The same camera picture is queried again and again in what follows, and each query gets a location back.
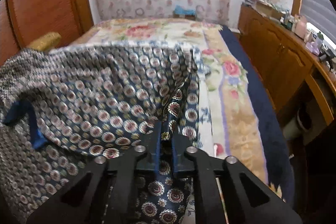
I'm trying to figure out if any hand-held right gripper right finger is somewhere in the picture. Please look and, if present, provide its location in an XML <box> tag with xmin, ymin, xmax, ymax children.
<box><xmin>171</xmin><ymin>132</ymin><xmax>303</xmax><ymax>224</ymax></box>

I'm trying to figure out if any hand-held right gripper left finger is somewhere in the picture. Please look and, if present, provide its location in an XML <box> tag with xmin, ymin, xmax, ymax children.
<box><xmin>26</xmin><ymin>120</ymin><xmax>162</xmax><ymax>224</ymax></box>

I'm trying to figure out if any navy patterned satin robe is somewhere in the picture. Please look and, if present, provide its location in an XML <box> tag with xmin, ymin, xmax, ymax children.
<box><xmin>0</xmin><ymin>44</ymin><xmax>201</xmax><ymax>224</ymax></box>

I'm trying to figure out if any rose floral bedsheet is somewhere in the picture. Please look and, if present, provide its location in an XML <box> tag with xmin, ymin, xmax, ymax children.
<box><xmin>71</xmin><ymin>18</ymin><xmax>282</xmax><ymax>198</ymax></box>

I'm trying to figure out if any navy bed cover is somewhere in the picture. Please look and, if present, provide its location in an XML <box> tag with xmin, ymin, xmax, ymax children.
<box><xmin>219</xmin><ymin>26</ymin><xmax>296</xmax><ymax>205</ymax></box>

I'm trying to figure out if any white roll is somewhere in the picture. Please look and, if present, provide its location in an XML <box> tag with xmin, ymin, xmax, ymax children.
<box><xmin>283</xmin><ymin>109</ymin><xmax>313</xmax><ymax>141</ymax></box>

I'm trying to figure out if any small cardboard box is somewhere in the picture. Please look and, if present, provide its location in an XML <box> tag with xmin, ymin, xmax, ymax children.
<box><xmin>173</xmin><ymin>11</ymin><xmax>197</xmax><ymax>20</ymax></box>

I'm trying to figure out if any light blue cloth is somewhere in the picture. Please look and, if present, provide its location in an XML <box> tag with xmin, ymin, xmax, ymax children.
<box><xmin>174</xmin><ymin>5</ymin><xmax>196</xmax><ymax>14</ymax></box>

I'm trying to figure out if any wooden sideboard cabinet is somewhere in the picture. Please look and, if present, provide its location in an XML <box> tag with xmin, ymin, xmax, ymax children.
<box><xmin>238</xmin><ymin>2</ymin><xmax>336</xmax><ymax>140</ymax></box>

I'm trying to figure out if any gold pillow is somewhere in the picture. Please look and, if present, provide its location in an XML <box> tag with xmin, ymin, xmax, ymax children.
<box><xmin>26</xmin><ymin>32</ymin><xmax>62</xmax><ymax>52</ymax></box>

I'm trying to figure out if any shallow cardboard box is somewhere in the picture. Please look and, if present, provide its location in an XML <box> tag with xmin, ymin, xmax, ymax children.
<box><xmin>256</xmin><ymin>1</ymin><xmax>282</xmax><ymax>17</ymax></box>

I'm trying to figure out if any lilac tissue pack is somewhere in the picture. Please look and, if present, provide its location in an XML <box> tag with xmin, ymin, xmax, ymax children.
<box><xmin>306</xmin><ymin>42</ymin><xmax>321</xmax><ymax>54</ymax></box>

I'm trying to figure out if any pink bottle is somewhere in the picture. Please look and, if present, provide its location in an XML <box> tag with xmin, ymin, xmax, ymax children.
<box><xmin>295</xmin><ymin>15</ymin><xmax>307</xmax><ymax>35</ymax></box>

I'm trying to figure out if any black tool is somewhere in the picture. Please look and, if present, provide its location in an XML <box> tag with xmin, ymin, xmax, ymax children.
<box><xmin>319</xmin><ymin>51</ymin><xmax>336</xmax><ymax>67</ymax></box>

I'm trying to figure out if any grey window blind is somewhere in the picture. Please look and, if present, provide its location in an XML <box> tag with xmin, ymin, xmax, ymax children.
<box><xmin>301</xmin><ymin>0</ymin><xmax>336</xmax><ymax>43</ymax></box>

